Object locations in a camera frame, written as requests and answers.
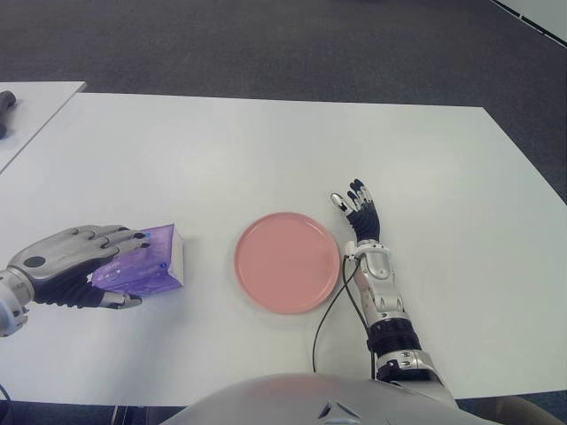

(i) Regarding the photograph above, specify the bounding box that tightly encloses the silver robot torso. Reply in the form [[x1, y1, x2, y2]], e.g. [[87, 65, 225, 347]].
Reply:
[[161, 372, 466, 425]]

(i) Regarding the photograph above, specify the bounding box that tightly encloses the short black right arm cable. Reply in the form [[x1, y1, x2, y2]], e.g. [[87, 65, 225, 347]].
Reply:
[[340, 254, 377, 382]]

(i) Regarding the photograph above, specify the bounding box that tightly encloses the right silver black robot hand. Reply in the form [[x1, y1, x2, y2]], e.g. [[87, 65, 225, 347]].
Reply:
[[328, 178, 383, 243]]

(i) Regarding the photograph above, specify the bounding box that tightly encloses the black object on side table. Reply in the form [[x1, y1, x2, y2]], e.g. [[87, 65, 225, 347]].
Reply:
[[0, 90, 19, 139]]

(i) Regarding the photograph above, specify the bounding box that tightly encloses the black right arm cable loop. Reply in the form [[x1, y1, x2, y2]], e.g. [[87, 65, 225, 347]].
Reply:
[[311, 251, 358, 375]]

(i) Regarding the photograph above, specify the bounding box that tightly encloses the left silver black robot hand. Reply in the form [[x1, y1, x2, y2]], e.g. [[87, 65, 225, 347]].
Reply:
[[6, 224, 151, 310]]

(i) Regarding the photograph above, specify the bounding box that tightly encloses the pink round plate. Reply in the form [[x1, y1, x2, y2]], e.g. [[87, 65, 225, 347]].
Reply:
[[233, 211, 342, 315]]

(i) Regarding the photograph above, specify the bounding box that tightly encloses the white panel with dark edge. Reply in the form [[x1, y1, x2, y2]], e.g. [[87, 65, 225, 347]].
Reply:
[[491, 0, 567, 45]]

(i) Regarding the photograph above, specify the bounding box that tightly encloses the purple tissue paper pack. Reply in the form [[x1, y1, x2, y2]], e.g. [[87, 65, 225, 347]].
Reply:
[[86, 223, 186, 297]]

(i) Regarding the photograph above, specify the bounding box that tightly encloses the tan brown rounded object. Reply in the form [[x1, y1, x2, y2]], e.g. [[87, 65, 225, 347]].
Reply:
[[455, 395, 550, 425]]

